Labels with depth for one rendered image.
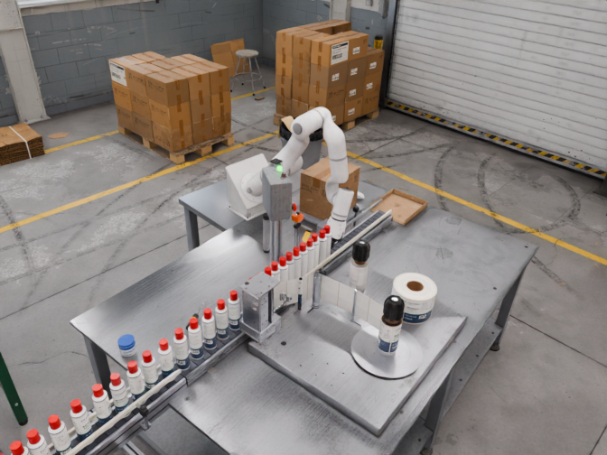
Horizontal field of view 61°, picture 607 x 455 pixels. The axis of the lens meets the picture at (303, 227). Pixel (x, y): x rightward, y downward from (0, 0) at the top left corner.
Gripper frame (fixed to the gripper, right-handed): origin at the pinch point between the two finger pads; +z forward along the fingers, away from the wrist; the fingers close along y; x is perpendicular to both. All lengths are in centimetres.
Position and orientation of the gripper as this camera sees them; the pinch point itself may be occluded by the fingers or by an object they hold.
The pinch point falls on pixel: (331, 245)
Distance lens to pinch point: 278.2
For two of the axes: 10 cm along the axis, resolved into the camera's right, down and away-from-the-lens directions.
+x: 5.7, -1.1, 8.1
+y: 7.8, 3.6, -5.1
